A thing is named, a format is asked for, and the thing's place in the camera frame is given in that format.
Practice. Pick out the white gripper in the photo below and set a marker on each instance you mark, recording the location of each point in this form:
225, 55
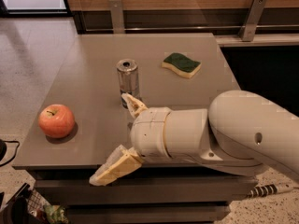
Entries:
149, 134

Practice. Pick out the silver blue drink can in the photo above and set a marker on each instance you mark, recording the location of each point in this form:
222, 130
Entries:
127, 70

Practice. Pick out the red apple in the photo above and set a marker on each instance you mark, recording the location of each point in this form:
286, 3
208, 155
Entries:
56, 121

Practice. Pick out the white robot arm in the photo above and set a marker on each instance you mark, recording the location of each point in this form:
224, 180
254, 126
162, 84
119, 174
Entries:
241, 133

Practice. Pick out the green yellow sponge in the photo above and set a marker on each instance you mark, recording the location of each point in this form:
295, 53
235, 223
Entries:
181, 65

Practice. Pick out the green snack bag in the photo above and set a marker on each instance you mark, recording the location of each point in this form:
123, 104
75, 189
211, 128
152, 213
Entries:
55, 214

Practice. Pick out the black bin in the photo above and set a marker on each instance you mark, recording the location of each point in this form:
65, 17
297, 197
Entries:
16, 212

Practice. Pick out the left metal bracket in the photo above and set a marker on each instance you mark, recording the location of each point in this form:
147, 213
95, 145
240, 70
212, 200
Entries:
117, 18

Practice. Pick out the metal bracket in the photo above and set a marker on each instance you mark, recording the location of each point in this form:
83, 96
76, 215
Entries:
248, 29
117, 18

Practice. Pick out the striped black white handle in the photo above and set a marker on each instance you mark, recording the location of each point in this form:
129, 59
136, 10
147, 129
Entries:
271, 189

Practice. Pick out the right metal bracket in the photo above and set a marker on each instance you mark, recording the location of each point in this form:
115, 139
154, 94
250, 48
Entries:
248, 29

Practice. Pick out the metal rail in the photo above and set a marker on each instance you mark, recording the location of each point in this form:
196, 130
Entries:
260, 29

